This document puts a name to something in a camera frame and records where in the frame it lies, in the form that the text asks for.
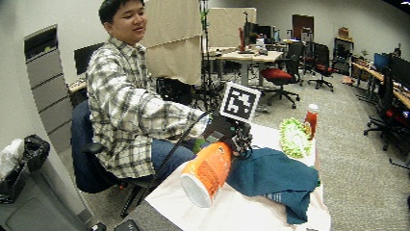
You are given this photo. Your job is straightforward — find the orange paper cup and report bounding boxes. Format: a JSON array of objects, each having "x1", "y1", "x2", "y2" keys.
[{"x1": 180, "y1": 141, "x2": 233, "y2": 209}]

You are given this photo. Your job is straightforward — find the small green object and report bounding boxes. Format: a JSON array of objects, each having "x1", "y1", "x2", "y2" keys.
[{"x1": 192, "y1": 138, "x2": 210, "y2": 152}]

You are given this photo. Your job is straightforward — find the white marker cube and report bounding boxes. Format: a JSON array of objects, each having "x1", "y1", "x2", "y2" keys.
[{"x1": 218, "y1": 81, "x2": 262, "y2": 125}]

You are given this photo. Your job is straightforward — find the green fluffy duster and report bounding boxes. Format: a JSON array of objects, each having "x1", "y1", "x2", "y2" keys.
[{"x1": 278, "y1": 117, "x2": 314, "y2": 160}]

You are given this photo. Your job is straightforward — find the teal cloth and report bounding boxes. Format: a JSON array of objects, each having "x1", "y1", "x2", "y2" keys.
[{"x1": 225, "y1": 146, "x2": 322, "y2": 225}]

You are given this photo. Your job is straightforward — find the red sauce bottle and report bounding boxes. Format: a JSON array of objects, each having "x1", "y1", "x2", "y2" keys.
[{"x1": 302, "y1": 103, "x2": 321, "y2": 141}]

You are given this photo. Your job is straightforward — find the white table cover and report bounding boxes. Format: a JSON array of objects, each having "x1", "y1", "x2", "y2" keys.
[{"x1": 145, "y1": 122, "x2": 333, "y2": 231}]

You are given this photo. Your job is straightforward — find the red seat office chair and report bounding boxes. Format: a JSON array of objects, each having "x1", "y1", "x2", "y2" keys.
[{"x1": 258, "y1": 41, "x2": 306, "y2": 110}]

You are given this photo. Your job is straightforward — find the black equipment case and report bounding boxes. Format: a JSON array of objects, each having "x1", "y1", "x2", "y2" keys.
[{"x1": 154, "y1": 76, "x2": 193, "y2": 106}]

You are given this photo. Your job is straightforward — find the black tripod stand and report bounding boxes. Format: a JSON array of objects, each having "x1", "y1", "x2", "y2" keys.
[{"x1": 196, "y1": 0, "x2": 224, "y2": 111}]

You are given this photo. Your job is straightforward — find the wooden office desk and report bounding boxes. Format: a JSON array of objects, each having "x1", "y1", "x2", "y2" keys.
[{"x1": 208, "y1": 48, "x2": 285, "y2": 89}]

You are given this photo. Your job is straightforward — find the black and red office chair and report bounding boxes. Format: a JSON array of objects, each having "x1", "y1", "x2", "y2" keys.
[{"x1": 306, "y1": 42, "x2": 337, "y2": 93}]

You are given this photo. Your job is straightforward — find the person in plaid shirt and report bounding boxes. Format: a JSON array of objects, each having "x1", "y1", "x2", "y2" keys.
[{"x1": 85, "y1": 0, "x2": 216, "y2": 181}]

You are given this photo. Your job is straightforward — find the tall red bottle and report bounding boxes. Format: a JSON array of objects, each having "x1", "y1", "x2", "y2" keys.
[{"x1": 237, "y1": 26, "x2": 248, "y2": 53}]

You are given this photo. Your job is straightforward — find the beige partition panel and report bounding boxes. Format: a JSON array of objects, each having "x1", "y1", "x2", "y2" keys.
[
  {"x1": 206, "y1": 7, "x2": 257, "y2": 49},
  {"x1": 140, "y1": 0, "x2": 204, "y2": 87}
]

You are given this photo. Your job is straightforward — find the black shelf rack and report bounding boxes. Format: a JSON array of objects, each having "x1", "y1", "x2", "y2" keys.
[{"x1": 332, "y1": 36, "x2": 355, "y2": 77}]

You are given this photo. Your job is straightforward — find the blue office chair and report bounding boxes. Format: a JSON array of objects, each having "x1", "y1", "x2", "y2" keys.
[{"x1": 69, "y1": 99, "x2": 165, "y2": 219}]

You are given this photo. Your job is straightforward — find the long wooden desk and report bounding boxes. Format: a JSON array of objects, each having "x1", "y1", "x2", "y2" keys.
[{"x1": 350, "y1": 60, "x2": 410, "y2": 111}]

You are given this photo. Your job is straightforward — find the brown door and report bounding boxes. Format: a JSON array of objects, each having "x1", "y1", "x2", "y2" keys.
[{"x1": 290, "y1": 13, "x2": 316, "y2": 41}]

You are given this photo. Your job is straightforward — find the blue screen monitor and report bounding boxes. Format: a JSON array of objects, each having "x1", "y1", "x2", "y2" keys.
[{"x1": 373, "y1": 52, "x2": 393, "y2": 72}]

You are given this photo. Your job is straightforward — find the cardboard box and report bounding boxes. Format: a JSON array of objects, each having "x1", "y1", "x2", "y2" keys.
[{"x1": 337, "y1": 26, "x2": 351, "y2": 40}]

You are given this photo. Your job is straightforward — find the large black monitor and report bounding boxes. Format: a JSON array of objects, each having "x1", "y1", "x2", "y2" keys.
[{"x1": 387, "y1": 54, "x2": 410, "y2": 91}]

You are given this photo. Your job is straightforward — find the black computer monitor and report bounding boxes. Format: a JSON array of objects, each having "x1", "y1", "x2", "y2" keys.
[{"x1": 73, "y1": 41, "x2": 107, "y2": 77}]

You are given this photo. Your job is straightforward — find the grey filing cabinet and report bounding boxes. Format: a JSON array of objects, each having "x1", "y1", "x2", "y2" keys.
[{"x1": 23, "y1": 23, "x2": 75, "y2": 156}]

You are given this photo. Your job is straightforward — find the black trash bag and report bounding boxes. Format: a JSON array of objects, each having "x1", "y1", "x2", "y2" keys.
[{"x1": 0, "y1": 134, "x2": 52, "y2": 205}]

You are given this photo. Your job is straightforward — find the grey trash bin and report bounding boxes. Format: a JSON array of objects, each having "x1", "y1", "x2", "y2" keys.
[{"x1": 0, "y1": 153, "x2": 95, "y2": 231}]

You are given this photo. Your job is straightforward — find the white plastic bag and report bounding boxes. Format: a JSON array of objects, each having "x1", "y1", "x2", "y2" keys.
[{"x1": 0, "y1": 138, "x2": 25, "y2": 181}]

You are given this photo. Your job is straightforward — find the black glove cable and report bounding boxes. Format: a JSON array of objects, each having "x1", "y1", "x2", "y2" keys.
[{"x1": 120, "y1": 110, "x2": 214, "y2": 219}]

